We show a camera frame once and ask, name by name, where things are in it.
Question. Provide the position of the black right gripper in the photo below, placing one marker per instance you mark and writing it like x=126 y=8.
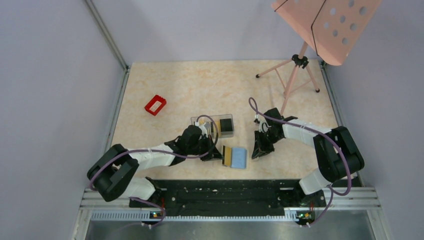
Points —
x=260 y=149

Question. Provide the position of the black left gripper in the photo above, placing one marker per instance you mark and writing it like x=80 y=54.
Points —
x=214 y=153

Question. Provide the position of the beige leather card holder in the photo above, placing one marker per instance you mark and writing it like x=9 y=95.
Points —
x=239 y=158

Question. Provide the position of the black card stack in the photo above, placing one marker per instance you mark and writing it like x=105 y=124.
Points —
x=226 y=125

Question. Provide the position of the clear plastic card box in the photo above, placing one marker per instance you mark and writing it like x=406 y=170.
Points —
x=213 y=118

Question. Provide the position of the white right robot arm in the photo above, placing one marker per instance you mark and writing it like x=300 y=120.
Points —
x=336 y=152

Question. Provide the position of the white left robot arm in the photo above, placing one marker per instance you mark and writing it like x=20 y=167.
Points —
x=113 y=175

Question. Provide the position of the pink music stand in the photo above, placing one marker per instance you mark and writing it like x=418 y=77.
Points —
x=329 y=27

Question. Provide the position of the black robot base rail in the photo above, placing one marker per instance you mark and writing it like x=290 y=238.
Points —
x=227 y=198

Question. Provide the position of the red plastic frame block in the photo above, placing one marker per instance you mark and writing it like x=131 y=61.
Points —
x=155 y=105

